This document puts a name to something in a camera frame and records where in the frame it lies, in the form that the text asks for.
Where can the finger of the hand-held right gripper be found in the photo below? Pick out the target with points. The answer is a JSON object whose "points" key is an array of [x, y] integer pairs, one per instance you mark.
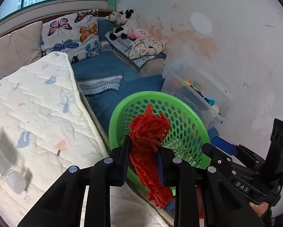
{"points": [[224, 145]]}

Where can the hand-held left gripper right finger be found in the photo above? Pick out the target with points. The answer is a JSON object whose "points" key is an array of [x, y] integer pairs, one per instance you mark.
{"points": [[161, 170]]}

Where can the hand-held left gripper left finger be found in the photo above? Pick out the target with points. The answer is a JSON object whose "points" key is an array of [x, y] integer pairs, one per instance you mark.
{"points": [[126, 163]]}

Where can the red knitted cloth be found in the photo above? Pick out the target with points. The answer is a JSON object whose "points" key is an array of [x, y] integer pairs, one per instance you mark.
{"points": [[148, 132]]}

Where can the green plastic basket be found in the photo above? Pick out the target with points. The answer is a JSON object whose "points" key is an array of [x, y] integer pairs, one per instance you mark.
{"points": [[179, 127]]}

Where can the clear storage box with toys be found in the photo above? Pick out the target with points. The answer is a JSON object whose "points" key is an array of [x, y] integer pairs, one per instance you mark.
{"points": [[198, 92]]}

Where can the blue cloth with patterned border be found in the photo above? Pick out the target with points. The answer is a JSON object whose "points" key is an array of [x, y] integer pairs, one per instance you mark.
{"points": [[98, 85]]}

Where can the blue bed sheet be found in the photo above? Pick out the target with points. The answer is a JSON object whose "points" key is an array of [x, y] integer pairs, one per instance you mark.
{"points": [[103, 66]]}

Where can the white quilted blanket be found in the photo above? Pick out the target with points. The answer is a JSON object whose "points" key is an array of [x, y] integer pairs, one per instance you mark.
{"points": [[37, 104]]}

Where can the clear bottle with white cap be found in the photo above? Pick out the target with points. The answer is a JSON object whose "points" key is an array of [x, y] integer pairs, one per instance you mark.
{"points": [[14, 182]]}

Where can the patterned blue covered box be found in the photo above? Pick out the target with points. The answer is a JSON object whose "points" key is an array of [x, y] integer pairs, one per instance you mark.
{"points": [[122, 46]]}

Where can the spotted cream cloth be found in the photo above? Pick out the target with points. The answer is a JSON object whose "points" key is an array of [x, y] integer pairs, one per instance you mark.
{"points": [[146, 47]]}

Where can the pink plush toy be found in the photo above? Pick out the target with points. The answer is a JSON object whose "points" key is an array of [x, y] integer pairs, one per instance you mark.
{"points": [[139, 33]]}

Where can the cow plush toy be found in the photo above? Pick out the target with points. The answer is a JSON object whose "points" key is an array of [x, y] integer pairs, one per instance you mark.
{"points": [[121, 23]]}

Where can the large butterfly print pillow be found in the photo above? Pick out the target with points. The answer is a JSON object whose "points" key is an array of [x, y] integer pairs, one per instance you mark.
{"points": [[68, 33]]}

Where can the beige cushion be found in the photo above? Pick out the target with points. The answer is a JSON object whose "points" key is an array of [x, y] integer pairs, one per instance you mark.
{"points": [[16, 49]]}

